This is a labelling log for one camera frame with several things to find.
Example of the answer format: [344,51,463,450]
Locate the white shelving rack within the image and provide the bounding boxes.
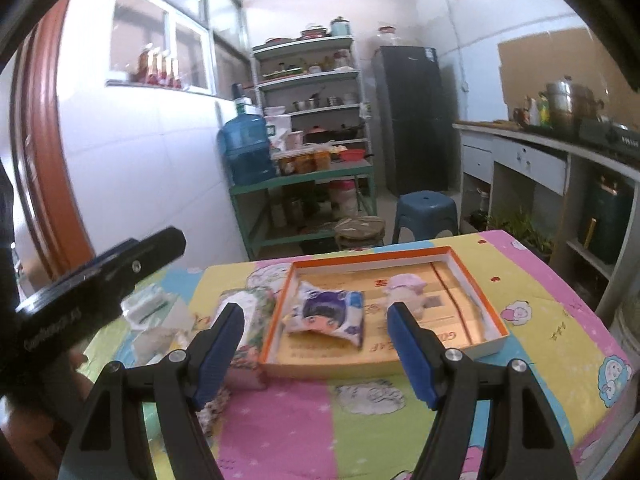
[252,34,371,152]

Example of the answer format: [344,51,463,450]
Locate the round cushioned metal stool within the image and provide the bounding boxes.
[334,216,385,250]

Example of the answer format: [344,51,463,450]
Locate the brown wooden door frame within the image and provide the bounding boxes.
[9,0,94,288]

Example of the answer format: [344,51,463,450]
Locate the white plastic bucket red lid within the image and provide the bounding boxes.
[329,180,358,219]

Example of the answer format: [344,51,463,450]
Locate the black refrigerator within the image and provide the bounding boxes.
[372,46,452,196]

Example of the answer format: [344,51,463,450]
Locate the green detergent bottle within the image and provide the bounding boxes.
[537,92,551,128]

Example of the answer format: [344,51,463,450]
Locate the purple cartoon tissue pack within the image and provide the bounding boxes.
[283,282,364,348]

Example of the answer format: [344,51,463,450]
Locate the orange-rimmed cardboard tray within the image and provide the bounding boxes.
[259,246,509,379]

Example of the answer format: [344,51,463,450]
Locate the person's left hand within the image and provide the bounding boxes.
[1,356,63,479]

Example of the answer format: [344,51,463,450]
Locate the pink plush doll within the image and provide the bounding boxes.
[384,273,426,320]

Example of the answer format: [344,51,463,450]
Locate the white kitchen counter cabinet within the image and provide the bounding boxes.
[454,122,639,324]

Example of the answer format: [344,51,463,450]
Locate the red plastic basin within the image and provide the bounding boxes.
[340,148,367,162]

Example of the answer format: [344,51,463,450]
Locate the stainless steel steamer pot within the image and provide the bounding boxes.
[544,76,604,138]

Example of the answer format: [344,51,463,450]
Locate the black gas stove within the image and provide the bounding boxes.
[578,119,639,158]

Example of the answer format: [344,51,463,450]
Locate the blue plastic stool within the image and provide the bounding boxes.
[392,191,459,244]

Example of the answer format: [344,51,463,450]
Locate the white floral cloth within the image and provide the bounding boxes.
[196,386,231,438]

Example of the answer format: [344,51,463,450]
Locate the green white tissue box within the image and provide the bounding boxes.
[132,300,195,365]

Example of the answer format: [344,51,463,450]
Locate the blue water jug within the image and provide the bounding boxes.
[220,96,276,186]

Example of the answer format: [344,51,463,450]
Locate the green white tissue pack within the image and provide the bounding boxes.
[120,284,176,330]

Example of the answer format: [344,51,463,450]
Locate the green metal table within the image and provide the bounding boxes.
[229,158,378,260]

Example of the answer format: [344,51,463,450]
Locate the floral tissue pack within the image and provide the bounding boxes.
[213,286,276,392]

